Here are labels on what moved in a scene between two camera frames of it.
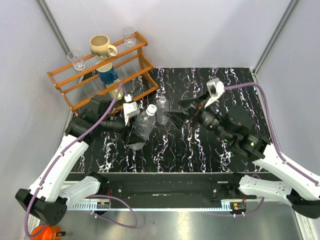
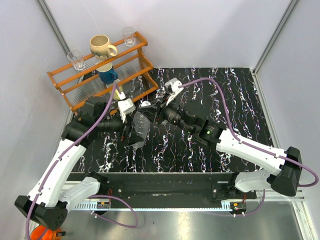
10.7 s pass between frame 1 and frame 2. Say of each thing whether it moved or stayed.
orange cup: stayed
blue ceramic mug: stayed
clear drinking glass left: stayed
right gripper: moved
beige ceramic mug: stayed
